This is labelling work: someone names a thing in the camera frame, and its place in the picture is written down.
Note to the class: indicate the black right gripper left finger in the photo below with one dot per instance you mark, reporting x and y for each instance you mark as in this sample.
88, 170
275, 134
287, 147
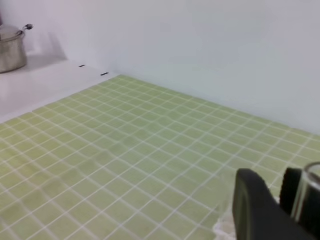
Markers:
257, 215

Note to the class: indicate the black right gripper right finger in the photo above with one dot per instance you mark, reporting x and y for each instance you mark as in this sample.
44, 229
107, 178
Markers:
290, 184

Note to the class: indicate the clear glass test tube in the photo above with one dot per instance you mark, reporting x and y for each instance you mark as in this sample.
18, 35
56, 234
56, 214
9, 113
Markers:
306, 208

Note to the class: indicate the green checkered tablecloth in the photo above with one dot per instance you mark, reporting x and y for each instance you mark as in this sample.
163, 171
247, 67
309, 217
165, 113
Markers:
129, 160

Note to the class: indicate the stainless steel pot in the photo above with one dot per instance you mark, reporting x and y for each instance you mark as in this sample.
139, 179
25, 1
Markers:
12, 50

